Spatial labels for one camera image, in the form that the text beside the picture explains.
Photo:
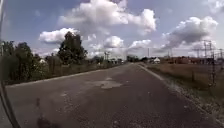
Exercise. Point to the overgrown fence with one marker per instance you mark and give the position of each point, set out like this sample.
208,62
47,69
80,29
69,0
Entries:
80,68

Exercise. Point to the grey asphalt road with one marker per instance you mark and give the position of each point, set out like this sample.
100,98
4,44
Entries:
126,96

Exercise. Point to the large dark tree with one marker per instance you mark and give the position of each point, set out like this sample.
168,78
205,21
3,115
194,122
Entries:
71,48

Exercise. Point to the distant low buildings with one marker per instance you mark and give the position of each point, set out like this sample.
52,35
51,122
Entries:
166,60

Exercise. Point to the dry grass verge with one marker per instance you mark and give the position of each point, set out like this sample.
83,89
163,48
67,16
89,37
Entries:
186,75

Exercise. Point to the row of bushes and trees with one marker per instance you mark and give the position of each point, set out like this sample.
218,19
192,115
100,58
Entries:
20,63

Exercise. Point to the power pylons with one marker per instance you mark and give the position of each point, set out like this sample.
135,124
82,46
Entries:
207,48

